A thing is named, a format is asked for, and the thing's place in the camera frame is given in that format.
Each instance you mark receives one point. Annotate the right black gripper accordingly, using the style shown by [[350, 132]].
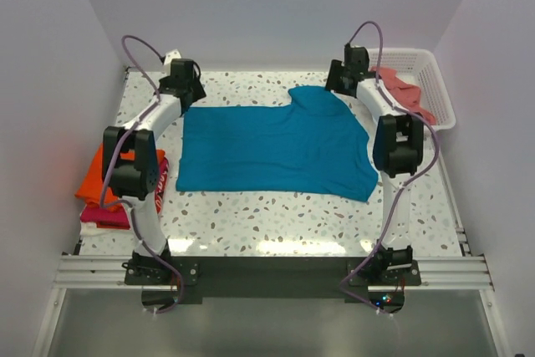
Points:
[[332, 83]]

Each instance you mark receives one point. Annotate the aluminium rail frame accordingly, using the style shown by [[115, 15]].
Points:
[[437, 273]]

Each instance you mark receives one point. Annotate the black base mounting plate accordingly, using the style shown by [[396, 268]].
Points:
[[191, 280]]

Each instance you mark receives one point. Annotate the salmon pink t shirt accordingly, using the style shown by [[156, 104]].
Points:
[[408, 95]]

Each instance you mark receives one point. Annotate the white folded t shirt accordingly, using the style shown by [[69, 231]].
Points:
[[90, 229]]

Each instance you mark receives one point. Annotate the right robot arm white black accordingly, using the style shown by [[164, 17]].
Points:
[[397, 154]]

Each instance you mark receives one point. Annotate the blue t shirt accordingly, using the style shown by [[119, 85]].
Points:
[[314, 144]]

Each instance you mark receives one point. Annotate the white plastic basket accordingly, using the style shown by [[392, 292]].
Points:
[[419, 67]]

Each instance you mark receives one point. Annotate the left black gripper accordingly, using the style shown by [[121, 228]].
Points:
[[198, 91]]

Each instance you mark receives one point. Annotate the orange folded t shirt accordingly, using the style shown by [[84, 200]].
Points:
[[91, 187]]

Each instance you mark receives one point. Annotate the magenta folded t shirt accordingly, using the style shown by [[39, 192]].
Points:
[[104, 219]]

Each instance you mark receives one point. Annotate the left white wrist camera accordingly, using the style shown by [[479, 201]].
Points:
[[168, 58]]

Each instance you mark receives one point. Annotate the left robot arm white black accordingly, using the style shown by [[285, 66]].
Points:
[[131, 170]]

